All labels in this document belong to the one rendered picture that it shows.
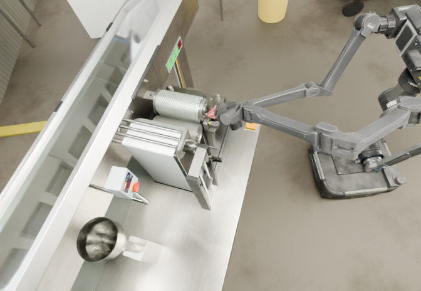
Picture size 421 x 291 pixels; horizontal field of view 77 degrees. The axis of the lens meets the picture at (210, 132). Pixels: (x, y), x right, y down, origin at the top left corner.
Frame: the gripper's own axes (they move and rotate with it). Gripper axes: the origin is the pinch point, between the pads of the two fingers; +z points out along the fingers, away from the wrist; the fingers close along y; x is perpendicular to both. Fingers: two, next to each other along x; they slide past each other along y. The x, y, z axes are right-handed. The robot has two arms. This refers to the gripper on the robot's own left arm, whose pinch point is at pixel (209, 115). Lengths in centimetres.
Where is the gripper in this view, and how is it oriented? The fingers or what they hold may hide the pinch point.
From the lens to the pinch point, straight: 139.2
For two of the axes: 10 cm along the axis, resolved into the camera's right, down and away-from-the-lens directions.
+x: -6.2, -4.9, -6.1
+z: -7.3, 0.9, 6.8
